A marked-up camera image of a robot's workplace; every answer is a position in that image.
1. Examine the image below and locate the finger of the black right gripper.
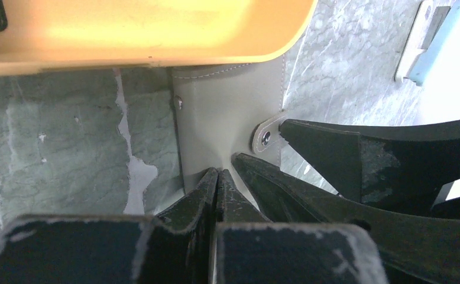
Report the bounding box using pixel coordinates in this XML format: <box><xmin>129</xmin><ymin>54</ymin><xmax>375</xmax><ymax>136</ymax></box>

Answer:
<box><xmin>232</xmin><ymin>153</ymin><xmax>460</xmax><ymax>283</ymax></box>
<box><xmin>279</xmin><ymin>119</ymin><xmax>460</xmax><ymax>214</ymax></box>

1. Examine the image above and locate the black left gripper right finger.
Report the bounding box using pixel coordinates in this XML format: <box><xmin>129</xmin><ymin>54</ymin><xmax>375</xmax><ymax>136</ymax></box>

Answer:
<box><xmin>215</xmin><ymin>170</ymin><xmax>388</xmax><ymax>283</ymax></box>

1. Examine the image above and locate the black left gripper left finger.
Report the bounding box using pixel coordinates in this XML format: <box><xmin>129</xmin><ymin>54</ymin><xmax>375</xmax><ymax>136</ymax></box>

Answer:
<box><xmin>0</xmin><ymin>168</ymin><xmax>219</xmax><ymax>283</ymax></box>

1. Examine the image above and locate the orange oval plastic tray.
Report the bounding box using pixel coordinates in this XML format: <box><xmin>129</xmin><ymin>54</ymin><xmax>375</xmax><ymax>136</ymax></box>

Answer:
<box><xmin>0</xmin><ymin>1</ymin><xmax>316</xmax><ymax>76</ymax></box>

